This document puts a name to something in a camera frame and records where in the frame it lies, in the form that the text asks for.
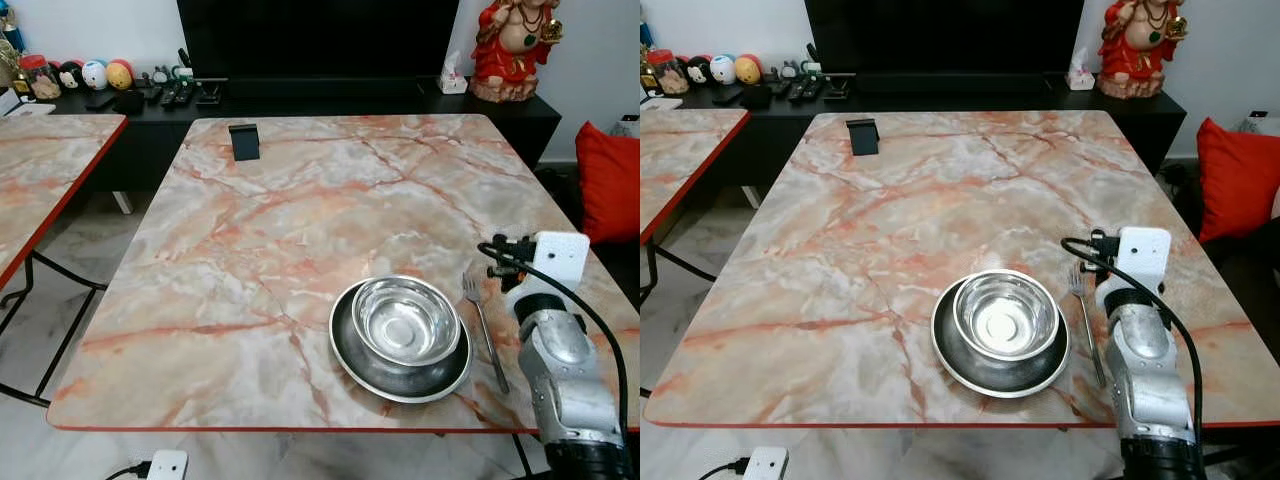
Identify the steel fork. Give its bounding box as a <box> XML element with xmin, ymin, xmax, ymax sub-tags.
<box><xmin>461</xmin><ymin>271</ymin><xmax>511</xmax><ymax>396</ymax></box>
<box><xmin>1066</xmin><ymin>262</ymin><xmax>1109</xmax><ymax>391</ymax></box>

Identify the red cushion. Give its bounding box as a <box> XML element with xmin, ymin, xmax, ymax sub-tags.
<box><xmin>1196</xmin><ymin>117</ymin><xmax>1280</xmax><ymax>245</ymax></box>
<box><xmin>574</xmin><ymin>121</ymin><xmax>641</xmax><ymax>247</ymax></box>

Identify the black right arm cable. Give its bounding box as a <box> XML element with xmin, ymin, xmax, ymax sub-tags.
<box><xmin>1060</xmin><ymin>232</ymin><xmax>1207</xmax><ymax>443</ymax></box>
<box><xmin>477</xmin><ymin>236</ymin><xmax>632</xmax><ymax>433</ymax></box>

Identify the red laughing buddha statue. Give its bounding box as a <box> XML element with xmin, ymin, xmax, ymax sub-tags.
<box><xmin>1097</xmin><ymin>0</ymin><xmax>1189</xmax><ymax>100</ymax></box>
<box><xmin>469</xmin><ymin>0</ymin><xmax>564</xmax><ymax>104</ymax></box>

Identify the steel bowl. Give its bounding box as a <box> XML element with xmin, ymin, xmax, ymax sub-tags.
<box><xmin>350</xmin><ymin>276</ymin><xmax>463</xmax><ymax>368</ymax></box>
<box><xmin>952</xmin><ymin>269</ymin><xmax>1061</xmax><ymax>362</ymax></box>

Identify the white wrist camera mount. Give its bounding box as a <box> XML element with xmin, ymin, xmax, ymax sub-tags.
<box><xmin>146</xmin><ymin>449</ymin><xmax>190</xmax><ymax>480</ymax></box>
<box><xmin>1099</xmin><ymin>226</ymin><xmax>1173</xmax><ymax>297</ymax></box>
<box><xmin>519</xmin><ymin>230</ymin><xmax>592</xmax><ymax>302</ymax></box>
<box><xmin>741</xmin><ymin>446</ymin><xmax>790</xmax><ymax>480</ymax></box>

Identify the white tissue box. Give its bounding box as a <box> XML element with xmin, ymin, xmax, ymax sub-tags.
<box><xmin>1065</xmin><ymin>47</ymin><xmax>1096</xmax><ymax>92</ymax></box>
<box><xmin>437</xmin><ymin>51</ymin><xmax>470</xmax><ymax>96</ymax></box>

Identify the clear jar red lid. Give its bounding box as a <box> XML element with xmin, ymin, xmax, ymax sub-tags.
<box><xmin>21</xmin><ymin>54</ymin><xmax>62</xmax><ymax>102</ymax></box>
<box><xmin>647</xmin><ymin>48</ymin><xmax>684</xmax><ymax>97</ymax></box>

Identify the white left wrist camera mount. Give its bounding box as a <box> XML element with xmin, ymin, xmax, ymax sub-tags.
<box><xmin>146</xmin><ymin>449</ymin><xmax>190</xmax><ymax>480</ymax></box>
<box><xmin>741</xmin><ymin>446</ymin><xmax>790</xmax><ymax>480</ymax></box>

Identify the steel plate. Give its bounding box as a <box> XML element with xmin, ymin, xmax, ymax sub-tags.
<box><xmin>328</xmin><ymin>281</ymin><xmax>474</xmax><ymax>405</ymax></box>
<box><xmin>930</xmin><ymin>274</ymin><xmax>1071</xmax><ymax>400</ymax></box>

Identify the black television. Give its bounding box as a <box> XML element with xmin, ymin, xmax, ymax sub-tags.
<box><xmin>804</xmin><ymin>0</ymin><xmax>1087</xmax><ymax>80</ymax></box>
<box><xmin>176</xmin><ymin>0</ymin><xmax>460</xmax><ymax>84</ymax></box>

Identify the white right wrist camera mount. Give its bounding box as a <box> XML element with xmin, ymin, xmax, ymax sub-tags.
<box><xmin>1099</xmin><ymin>226</ymin><xmax>1173</xmax><ymax>297</ymax></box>
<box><xmin>519</xmin><ymin>230</ymin><xmax>592</xmax><ymax>302</ymax></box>

